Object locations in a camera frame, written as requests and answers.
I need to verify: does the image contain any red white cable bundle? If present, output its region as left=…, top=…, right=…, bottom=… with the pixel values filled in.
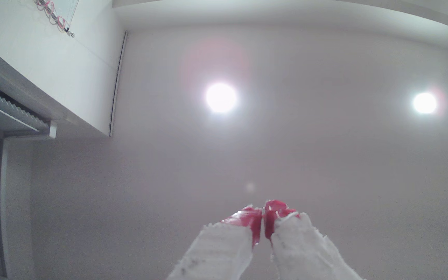
left=33, top=0, right=76, bottom=38

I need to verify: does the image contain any thin wall conduit strip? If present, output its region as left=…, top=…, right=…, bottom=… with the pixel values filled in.
left=108, top=30, right=128, bottom=137

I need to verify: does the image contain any white wall board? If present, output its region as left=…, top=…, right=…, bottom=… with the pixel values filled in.
left=51, top=0, right=80, bottom=24

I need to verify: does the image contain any white air conditioner unit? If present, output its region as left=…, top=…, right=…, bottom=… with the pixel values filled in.
left=0, top=80, right=58, bottom=141

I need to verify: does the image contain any round ceiling light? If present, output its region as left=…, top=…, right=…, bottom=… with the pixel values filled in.
left=412, top=92, right=438, bottom=115
left=205, top=82, right=238, bottom=114

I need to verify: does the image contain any white wrapped red gripper finger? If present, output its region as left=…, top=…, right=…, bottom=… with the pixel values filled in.
left=264, top=200, right=366, bottom=280
left=166, top=205, right=263, bottom=280

